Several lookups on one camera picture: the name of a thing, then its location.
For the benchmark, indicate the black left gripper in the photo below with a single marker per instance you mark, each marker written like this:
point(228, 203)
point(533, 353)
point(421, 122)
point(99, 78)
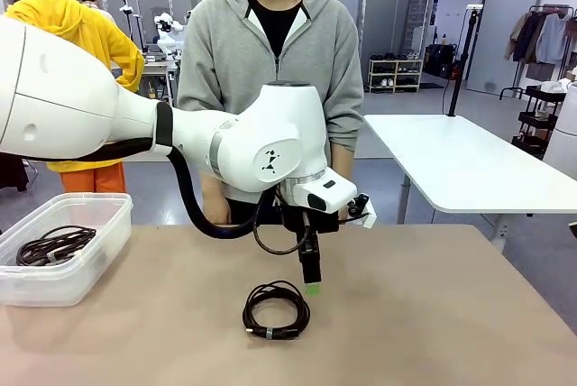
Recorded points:
point(315, 223)

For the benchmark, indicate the person's left forearm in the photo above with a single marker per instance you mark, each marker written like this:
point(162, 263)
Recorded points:
point(342, 162)

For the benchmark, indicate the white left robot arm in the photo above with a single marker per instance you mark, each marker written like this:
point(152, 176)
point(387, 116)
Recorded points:
point(135, 111)

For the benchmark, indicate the person's right forearm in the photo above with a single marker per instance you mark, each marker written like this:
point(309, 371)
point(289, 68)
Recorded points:
point(212, 187)

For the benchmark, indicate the person's left hand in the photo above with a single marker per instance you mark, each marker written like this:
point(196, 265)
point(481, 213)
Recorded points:
point(344, 214)

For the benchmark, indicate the person's right hand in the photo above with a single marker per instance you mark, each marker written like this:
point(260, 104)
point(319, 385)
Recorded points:
point(218, 212)

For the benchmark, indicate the black utility cart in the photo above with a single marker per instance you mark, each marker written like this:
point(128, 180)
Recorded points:
point(536, 120)

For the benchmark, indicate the large white table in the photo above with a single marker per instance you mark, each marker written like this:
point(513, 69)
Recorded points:
point(473, 160)

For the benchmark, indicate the clothes rack with garments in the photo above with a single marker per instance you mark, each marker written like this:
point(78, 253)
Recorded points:
point(541, 39)

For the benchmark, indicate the black pole with white top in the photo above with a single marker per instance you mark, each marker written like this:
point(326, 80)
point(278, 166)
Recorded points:
point(464, 61)

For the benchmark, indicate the black bags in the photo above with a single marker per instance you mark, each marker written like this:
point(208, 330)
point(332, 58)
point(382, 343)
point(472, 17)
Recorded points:
point(442, 61)

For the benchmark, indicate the wooden shoe shelf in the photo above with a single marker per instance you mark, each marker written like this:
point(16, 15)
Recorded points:
point(396, 75)

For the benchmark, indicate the clear plastic storage container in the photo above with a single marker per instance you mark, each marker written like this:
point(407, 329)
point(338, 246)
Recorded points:
point(99, 232)

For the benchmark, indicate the person in grey hoodie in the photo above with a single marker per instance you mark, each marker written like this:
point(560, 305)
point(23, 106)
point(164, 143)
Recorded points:
point(270, 43)

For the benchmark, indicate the background workbench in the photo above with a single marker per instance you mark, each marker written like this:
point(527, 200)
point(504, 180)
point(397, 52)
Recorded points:
point(158, 70)

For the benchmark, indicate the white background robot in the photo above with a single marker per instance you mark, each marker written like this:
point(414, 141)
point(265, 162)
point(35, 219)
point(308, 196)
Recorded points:
point(167, 30)

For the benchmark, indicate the black garment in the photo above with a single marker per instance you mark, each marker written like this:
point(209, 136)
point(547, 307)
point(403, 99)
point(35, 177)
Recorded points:
point(11, 176)

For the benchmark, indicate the mannequin in yellow hoodie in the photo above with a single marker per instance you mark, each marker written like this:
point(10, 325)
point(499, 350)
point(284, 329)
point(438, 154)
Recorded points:
point(90, 30)

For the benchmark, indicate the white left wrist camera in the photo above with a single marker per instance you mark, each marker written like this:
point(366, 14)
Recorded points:
point(363, 217)

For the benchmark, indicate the black camera tripod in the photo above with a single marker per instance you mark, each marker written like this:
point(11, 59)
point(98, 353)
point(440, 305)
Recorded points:
point(130, 21)

